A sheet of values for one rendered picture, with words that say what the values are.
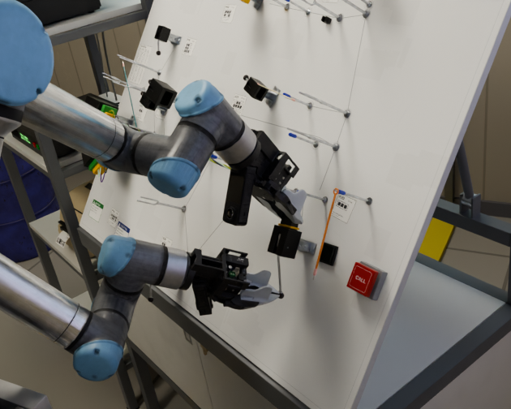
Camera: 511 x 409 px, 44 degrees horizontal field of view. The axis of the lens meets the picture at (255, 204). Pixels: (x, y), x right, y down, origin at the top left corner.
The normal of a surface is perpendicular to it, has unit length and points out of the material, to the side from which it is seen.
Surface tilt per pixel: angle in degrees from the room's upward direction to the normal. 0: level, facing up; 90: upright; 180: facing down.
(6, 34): 84
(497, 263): 0
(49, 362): 0
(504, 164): 90
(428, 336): 0
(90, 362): 90
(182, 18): 54
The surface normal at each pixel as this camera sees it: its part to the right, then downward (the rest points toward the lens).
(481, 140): -0.46, 0.49
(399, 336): -0.14, -0.86
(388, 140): -0.71, -0.18
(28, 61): 0.84, 0.04
